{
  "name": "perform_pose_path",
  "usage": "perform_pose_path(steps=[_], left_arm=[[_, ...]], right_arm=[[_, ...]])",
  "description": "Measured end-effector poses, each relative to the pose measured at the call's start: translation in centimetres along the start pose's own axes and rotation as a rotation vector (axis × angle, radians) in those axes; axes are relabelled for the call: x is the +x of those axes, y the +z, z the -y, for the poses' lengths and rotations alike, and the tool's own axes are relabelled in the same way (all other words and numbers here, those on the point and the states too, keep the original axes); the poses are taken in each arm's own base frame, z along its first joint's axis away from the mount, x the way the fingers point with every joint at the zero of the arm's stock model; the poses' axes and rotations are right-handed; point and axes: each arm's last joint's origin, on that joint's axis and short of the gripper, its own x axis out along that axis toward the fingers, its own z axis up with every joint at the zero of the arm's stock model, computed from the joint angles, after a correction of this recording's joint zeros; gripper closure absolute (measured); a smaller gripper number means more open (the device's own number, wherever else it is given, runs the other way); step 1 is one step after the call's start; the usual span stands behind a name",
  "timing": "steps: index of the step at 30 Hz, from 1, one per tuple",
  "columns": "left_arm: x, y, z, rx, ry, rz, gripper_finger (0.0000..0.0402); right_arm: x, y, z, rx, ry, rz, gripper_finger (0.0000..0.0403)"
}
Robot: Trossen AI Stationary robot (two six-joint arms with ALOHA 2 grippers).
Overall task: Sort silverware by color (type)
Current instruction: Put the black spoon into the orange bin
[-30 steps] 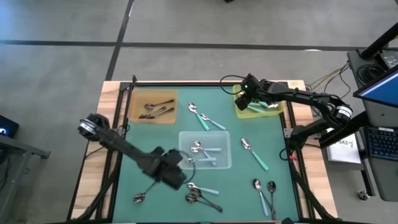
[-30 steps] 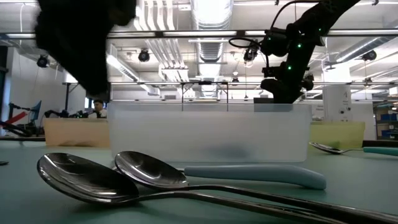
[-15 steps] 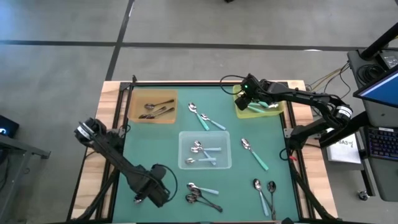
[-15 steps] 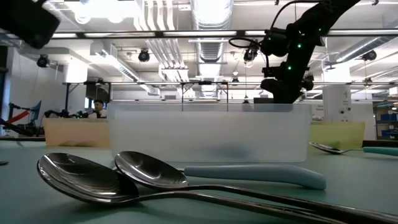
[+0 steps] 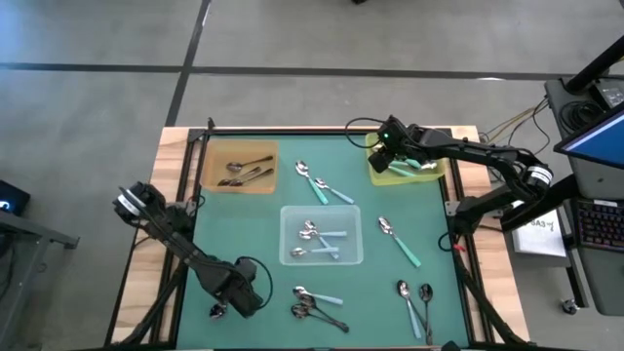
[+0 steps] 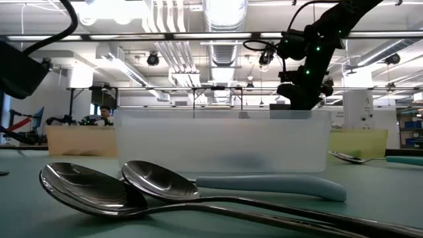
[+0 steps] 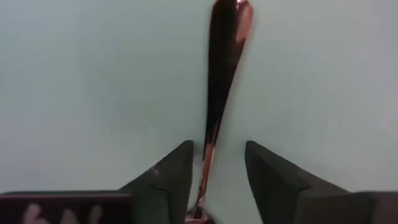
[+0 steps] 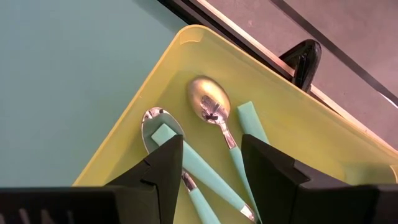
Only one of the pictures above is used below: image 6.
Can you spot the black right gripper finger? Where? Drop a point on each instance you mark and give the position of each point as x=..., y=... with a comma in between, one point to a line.
x=310, y=97
x=295, y=96

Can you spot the all-metal spoon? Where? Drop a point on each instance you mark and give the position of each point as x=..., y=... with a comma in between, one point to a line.
x=89, y=188
x=158, y=182

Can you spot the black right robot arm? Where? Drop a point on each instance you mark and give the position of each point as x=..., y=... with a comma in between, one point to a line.
x=350, y=13

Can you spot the black block behind bin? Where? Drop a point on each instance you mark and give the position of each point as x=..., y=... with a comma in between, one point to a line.
x=281, y=107

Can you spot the white pillar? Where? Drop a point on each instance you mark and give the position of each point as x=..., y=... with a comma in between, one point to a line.
x=358, y=112

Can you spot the blue background monitor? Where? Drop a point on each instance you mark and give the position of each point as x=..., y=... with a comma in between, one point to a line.
x=39, y=119

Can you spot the yellow plastic bin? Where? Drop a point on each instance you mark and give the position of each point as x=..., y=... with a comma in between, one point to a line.
x=360, y=142

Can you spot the black ceiling spotlight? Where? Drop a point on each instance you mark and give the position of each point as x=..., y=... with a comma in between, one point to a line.
x=392, y=59
x=153, y=60

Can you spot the clear frosted plastic bin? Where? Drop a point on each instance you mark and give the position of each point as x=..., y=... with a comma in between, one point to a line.
x=224, y=142

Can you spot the black background panel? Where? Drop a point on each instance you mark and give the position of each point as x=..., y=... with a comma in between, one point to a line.
x=104, y=99

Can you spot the tan plastic bin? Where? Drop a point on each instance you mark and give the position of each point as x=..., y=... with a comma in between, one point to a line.
x=79, y=140

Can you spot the person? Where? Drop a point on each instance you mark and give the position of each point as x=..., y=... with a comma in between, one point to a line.
x=105, y=112

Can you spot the overhead beam with lights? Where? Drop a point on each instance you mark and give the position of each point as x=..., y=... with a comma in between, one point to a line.
x=211, y=35

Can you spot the shelf with blue bins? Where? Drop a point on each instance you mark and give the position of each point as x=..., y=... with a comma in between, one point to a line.
x=411, y=132

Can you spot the green table mat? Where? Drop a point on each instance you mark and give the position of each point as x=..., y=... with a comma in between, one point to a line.
x=380, y=198

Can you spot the white ceiling pipes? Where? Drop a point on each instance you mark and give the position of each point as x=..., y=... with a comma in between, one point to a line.
x=178, y=59

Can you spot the black hanging camera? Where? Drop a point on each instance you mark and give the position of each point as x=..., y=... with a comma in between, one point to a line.
x=328, y=85

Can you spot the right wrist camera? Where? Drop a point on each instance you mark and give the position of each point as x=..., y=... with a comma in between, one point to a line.
x=292, y=46

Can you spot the black overhead camera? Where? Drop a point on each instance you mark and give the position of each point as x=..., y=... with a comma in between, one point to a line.
x=265, y=59

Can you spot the black horizontal frame bar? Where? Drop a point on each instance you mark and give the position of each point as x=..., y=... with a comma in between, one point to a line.
x=218, y=88

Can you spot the silver ventilation duct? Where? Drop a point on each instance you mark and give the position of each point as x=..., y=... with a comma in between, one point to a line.
x=224, y=20

